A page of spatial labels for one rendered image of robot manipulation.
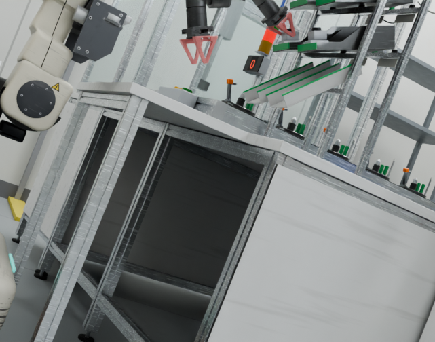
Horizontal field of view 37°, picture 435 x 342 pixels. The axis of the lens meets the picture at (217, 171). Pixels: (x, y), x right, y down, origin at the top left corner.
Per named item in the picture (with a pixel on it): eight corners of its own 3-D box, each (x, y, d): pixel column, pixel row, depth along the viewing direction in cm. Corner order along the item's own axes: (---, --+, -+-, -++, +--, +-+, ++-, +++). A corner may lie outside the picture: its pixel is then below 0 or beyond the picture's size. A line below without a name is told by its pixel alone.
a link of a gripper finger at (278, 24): (294, 30, 224) (277, 9, 221) (304, 28, 218) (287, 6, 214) (280, 43, 223) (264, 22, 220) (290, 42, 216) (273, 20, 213)
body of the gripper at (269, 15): (276, 13, 224) (262, -4, 221) (290, 9, 214) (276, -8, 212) (263, 26, 223) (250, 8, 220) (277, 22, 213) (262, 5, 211)
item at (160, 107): (128, 91, 170) (133, 81, 170) (75, 89, 253) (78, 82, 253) (341, 184, 196) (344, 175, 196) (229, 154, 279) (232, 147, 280)
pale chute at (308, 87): (287, 108, 199) (282, 94, 198) (270, 107, 212) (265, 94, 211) (363, 74, 206) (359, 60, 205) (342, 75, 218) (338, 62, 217)
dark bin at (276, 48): (288, 49, 213) (288, 26, 213) (272, 52, 226) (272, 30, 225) (364, 48, 222) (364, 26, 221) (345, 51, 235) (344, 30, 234)
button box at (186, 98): (176, 104, 232) (182, 88, 232) (153, 100, 250) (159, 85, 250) (192, 112, 236) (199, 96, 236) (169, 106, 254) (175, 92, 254)
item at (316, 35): (310, 49, 205) (310, 26, 204) (304, 50, 209) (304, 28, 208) (334, 49, 207) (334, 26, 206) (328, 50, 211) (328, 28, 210)
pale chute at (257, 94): (261, 104, 212) (256, 91, 211) (247, 103, 225) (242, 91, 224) (334, 72, 219) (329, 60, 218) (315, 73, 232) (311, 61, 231)
